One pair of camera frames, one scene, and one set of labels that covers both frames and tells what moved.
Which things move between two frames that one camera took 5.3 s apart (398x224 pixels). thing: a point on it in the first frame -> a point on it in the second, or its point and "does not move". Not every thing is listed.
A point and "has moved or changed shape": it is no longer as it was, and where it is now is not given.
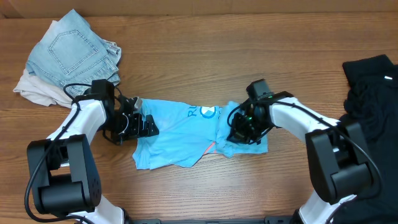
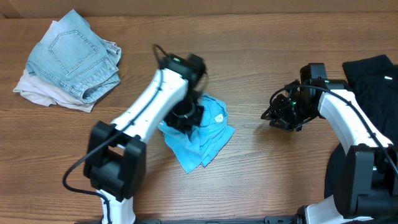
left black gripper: [138, 125] -> [183, 119]
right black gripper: [239, 131] -> [278, 111]
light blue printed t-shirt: [188, 132] has moved or changed shape
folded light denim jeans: [71, 53] does not move
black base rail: [267, 220] does not move
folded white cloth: [39, 88] does not move
